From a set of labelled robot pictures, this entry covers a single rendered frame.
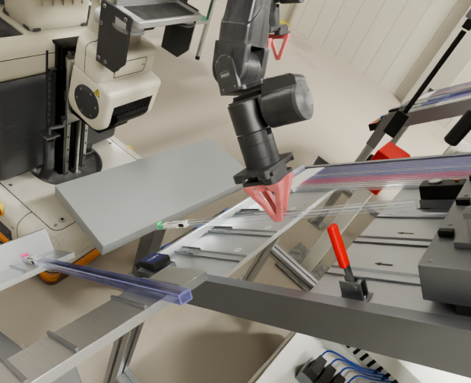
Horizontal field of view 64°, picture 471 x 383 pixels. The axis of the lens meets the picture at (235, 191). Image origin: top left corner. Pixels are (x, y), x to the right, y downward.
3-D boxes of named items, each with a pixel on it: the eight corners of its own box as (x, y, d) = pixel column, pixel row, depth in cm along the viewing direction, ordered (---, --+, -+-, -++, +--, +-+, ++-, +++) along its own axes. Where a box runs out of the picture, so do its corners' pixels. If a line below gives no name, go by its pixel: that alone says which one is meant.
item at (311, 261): (274, 264, 189) (356, 142, 139) (298, 242, 206) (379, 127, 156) (312, 299, 181) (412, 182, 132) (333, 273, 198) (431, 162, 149)
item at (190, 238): (155, 289, 81) (145, 258, 80) (305, 185, 128) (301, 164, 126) (159, 289, 81) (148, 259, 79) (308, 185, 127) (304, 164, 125)
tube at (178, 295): (22, 262, 71) (20, 257, 71) (30, 258, 72) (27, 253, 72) (181, 305, 35) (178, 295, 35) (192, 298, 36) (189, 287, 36)
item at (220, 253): (155, 279, 80) (150, 265, 79) (307, 177, 126) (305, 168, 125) (219, 292, 67) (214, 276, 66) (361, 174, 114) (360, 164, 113)
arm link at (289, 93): (244, 63, 63) (213, 58, 57) (306, 39, 57) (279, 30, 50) (258, 133, 65) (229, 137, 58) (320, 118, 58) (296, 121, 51)
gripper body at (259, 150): (296, 161, 64) (284, 119, 62) (270, 182, 56) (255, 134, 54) (263, 167, 68) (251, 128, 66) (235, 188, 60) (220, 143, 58)
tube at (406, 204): (157, 229, 80) (156, 225, 80) (162, 226, 81) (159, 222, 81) (416, 209, 51) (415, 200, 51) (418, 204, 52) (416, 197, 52)
